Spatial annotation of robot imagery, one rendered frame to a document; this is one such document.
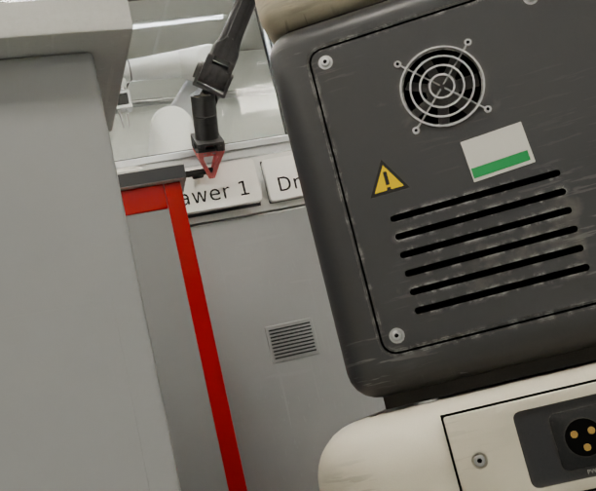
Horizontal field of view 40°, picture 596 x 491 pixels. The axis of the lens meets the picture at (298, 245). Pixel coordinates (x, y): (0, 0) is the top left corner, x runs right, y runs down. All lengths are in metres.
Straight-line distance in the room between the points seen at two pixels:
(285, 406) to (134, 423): 1.19
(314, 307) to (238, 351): 0.22
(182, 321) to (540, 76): 0.78
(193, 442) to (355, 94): 0.72
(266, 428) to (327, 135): 1.23
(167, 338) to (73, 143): 0.57
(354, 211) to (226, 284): 1.22
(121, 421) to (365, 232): 0.30
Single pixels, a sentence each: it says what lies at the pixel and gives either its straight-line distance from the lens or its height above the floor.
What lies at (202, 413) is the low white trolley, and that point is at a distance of 1.38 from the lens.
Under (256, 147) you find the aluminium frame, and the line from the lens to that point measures 2.13.
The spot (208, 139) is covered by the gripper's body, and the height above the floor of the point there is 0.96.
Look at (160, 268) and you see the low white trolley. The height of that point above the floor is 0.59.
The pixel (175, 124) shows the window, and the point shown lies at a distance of 2.14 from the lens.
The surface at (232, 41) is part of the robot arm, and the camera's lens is 1.93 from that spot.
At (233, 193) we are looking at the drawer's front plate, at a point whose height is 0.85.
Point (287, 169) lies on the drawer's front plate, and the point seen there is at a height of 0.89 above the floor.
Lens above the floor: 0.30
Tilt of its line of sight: 11 degrees up
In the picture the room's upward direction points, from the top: 14 degrees counter-clockwise
